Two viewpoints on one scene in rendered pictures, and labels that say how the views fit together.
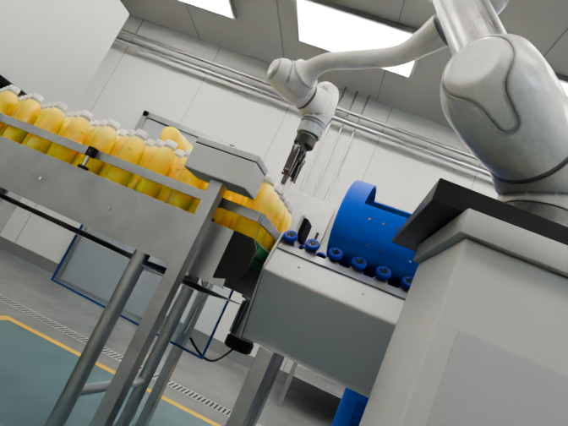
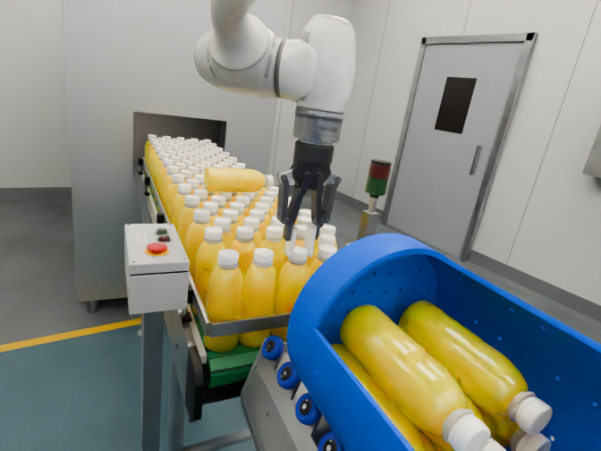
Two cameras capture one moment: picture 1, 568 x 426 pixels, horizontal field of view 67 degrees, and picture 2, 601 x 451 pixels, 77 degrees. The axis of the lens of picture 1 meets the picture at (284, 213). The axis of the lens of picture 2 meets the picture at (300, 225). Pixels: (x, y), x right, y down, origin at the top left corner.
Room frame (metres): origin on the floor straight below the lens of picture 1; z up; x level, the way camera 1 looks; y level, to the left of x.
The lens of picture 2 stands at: (0.89, -0.47, 1.41)
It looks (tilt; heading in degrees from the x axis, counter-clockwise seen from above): 19 degrees down; 44
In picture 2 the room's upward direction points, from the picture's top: 9 degrees clockwise
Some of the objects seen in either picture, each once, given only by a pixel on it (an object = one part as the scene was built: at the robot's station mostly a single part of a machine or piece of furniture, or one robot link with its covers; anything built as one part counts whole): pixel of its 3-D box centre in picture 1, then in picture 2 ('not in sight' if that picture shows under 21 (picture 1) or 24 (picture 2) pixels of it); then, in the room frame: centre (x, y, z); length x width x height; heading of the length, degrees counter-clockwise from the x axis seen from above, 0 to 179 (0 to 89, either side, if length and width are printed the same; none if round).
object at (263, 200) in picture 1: (256, 208); (224, 302); (1.28, 0.08, 0.99); 0.07 x 0.07 x 0.19
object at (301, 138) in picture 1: (302, 148); (311, 165); (1.43, 0.04, 1.28); 0.08 x 0.07 x 0.09; 162
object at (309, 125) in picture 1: (309, 130); (317, 126); (1.43, 0.04, 1.36); 0.09 x 0.09 x 0.06
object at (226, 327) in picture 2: (275, 235); (304, 317); (1.43, -0.01, 0.96); 0.40 x 0.01 x 0.03; 162
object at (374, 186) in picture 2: not in sight; (376, 185); (1.86, 0.17, 1.18); 0.06 x 0.06 x 0.05
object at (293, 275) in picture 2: (268, 221); (292, 296); (1.43, 0.04, 0.99); 0.07 x 0.07 x 0.19
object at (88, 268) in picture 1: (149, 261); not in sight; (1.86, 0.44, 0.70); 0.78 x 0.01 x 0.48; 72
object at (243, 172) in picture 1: (226, 167); (154, 263); (1.19, 0.20, 1.05); 0.20 x 0.10 x 0.10; 72
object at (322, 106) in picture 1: (319, 102); (319, 63); (1.42, 0.05, 1.46); 0.13 x 0.11 x 0.16; 124
